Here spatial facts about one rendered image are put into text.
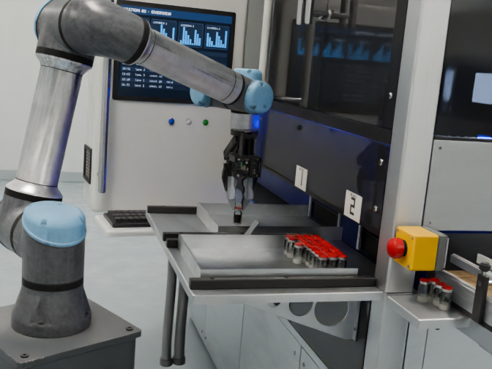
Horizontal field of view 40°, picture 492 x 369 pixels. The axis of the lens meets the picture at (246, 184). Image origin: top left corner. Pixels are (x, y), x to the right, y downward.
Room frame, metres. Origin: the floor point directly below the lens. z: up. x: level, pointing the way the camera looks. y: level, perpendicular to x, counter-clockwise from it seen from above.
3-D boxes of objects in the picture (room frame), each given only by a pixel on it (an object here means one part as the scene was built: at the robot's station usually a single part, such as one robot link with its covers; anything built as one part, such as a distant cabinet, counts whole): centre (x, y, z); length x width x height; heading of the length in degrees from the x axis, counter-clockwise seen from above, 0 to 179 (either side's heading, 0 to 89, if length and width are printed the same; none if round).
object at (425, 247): (1.27, -0.35, 1.00); 0.08 x 0.07 x 0.07; 107
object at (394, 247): (1.25, -0.30, 0.99); 0.04 x 0.04 x 0.04; 17
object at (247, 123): (1.70, 0.01, 1.17); 0.08 x 0.08 x 0.05
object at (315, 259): (1.47, -0.16, 0.90); 0.18 x 0.02 x 0.05; 16
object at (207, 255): (1.44, -0.05, 0.90); 0.34 x 0.26 x 0.04; 106
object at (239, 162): (1.69, 0.01, 1.09); 0.09 x 0.08 x 0.12; 17
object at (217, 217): (1.80, -0.06, 0.90); 0.34 x 0.26 x 0.04; 107
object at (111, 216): (2.07, 0.23, 0.82); 0.40 x 0.14 x 0.02; 114
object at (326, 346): (2.32, -0.01, 0.73); 1.98 x 0.01 x 0.25; 17
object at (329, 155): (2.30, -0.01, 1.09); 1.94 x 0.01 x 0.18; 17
